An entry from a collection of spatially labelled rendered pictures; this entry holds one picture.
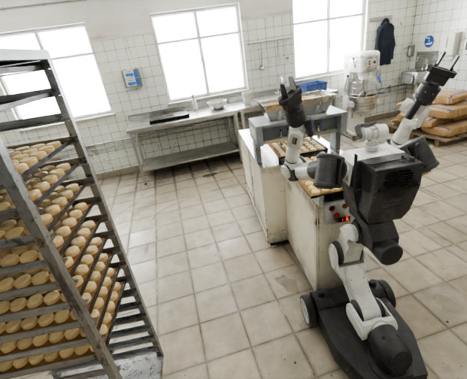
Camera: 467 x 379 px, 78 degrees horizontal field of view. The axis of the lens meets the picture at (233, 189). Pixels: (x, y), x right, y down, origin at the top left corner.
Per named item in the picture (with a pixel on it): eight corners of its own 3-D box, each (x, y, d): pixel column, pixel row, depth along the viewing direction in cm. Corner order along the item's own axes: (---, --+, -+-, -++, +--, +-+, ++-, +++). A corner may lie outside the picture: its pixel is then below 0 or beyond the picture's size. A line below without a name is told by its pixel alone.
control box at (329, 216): (322, 222, 178) (322, 202, 172) (360, 215, 179) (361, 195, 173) (325, 225, 175) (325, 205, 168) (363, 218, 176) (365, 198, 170)
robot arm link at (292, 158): (299, 136, 148) (293, 160, 164) (283, 143, 145) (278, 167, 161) (312, 149, 143) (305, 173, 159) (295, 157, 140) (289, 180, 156)
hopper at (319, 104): (258, 116, 245) (256, 100, 239) (321, 106, 248) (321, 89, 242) (265, 124, 219) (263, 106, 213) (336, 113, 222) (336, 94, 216)
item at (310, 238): (287, 247, 271) (281, 157, 231) (322, 240, 272) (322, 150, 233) (316, 305, 208) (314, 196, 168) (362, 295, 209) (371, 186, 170)
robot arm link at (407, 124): (434, 106, 135) (421, 127, 146) (415, 98, 139) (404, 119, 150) (426, 113, 133) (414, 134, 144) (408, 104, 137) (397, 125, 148)
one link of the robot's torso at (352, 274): (392, 321, 157) (363, 236, 174) (358, 328, 156) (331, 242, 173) (380, 319, 172) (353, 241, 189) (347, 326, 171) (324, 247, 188)
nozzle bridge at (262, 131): (252, 155, 262) (247, 118, 247) (329, 142, 265) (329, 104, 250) (259, 168, 232) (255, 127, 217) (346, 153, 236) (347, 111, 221)
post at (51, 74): (164, 354, 177) (48, 50, 102) (163, 359, 174) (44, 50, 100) (159, 355, 177) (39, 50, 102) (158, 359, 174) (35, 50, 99)
